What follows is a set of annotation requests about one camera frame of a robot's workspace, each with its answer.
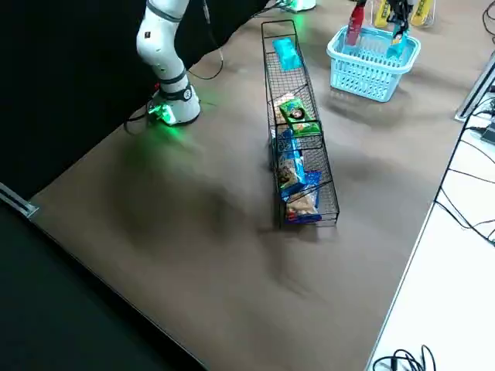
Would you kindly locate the long blue cookie packet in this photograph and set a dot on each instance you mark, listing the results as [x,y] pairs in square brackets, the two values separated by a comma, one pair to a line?
[288,154]

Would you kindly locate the light blue plastic basket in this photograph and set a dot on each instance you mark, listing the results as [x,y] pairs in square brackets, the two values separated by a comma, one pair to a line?
[367,73]

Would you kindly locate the teal cartoon chips bag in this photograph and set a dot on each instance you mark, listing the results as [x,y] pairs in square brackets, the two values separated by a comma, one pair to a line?
[396,42]

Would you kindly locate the dark blue snack bag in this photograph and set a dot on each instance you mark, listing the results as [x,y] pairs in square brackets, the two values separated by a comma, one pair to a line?
[303,203]

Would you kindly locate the aluminium frame bar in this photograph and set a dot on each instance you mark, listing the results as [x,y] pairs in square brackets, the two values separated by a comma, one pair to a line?
[19,205]

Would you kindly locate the aluminium post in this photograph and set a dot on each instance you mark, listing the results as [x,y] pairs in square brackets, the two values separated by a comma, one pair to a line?
[475,89]

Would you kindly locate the green chips bag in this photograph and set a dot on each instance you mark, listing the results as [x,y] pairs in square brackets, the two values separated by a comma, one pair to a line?
[298,116]

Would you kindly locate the teal wipes pack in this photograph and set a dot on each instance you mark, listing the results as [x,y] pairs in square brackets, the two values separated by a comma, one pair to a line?
[286,54]

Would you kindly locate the red cola bottle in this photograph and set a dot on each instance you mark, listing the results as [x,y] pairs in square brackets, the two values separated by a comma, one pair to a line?
[354,27]

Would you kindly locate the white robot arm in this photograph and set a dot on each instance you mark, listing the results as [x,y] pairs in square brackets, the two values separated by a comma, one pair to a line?
[162,46]
[301,4]

